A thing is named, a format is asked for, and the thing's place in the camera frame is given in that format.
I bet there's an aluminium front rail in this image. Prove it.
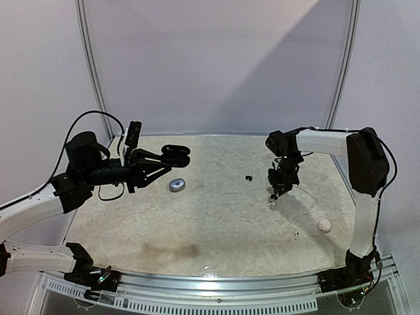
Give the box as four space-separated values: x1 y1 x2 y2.
31 255 404 309

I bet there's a left aluminium frame post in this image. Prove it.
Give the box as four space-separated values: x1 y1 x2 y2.
74 0 115 142

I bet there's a right aluminium frame post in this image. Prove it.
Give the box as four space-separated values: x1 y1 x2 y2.
325 0 360 129

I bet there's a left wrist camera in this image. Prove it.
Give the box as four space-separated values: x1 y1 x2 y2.
117 121 142 166

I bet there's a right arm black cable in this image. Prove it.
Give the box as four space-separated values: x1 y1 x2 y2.
370 134 398 243

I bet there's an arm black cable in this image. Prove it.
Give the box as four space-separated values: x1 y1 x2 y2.
0 110 127 211
370 134 398 243

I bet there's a slotted white cable duct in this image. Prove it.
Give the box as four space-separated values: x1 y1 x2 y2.
39 280 319 314

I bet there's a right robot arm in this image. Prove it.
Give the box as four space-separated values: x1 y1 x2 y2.
265 127 396 289

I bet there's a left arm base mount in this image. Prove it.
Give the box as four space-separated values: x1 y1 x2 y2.
64 265 121 293

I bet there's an aluminium frame post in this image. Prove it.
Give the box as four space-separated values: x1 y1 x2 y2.
325 0 360 129
74 0 115 142

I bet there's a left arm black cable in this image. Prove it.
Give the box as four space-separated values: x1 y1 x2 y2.
0 110 127 211

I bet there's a blue earbud charging case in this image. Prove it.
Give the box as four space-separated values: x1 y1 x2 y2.
169 178 186 192

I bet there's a black earbud charging case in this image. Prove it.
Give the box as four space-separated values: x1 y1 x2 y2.
160 144 190 168

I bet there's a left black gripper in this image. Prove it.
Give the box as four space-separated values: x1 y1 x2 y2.
82 148 171 192

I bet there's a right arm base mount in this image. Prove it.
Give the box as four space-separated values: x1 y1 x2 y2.
317 264 383 295

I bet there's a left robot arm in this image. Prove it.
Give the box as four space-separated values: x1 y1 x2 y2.
1 131 190 285

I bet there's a white round charging case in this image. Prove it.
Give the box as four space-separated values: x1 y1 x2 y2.
318 219 332 234

